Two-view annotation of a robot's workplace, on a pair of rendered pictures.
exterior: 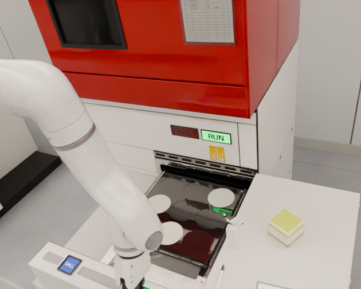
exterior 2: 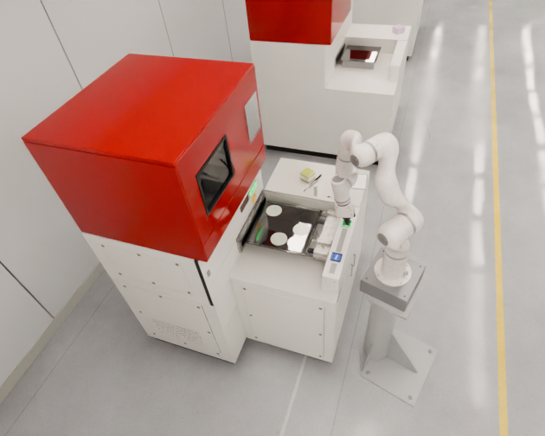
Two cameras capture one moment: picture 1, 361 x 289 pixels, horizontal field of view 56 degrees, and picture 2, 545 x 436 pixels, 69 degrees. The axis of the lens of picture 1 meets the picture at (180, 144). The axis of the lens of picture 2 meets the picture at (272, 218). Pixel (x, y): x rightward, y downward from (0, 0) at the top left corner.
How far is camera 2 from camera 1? 2.22 m
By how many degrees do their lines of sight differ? 71
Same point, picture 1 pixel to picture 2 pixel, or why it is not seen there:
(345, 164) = not seen: hidden behind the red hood
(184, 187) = (264, 227)
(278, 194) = (281, 181)
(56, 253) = (329, 267)
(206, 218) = (290, 214)
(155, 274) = (326, 233)
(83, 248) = (306, 283)
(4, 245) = not seen: outside the picture
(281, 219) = (307, 172)
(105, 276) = (339, 240)
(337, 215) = (295, 164)
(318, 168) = not seen: hidden behind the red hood
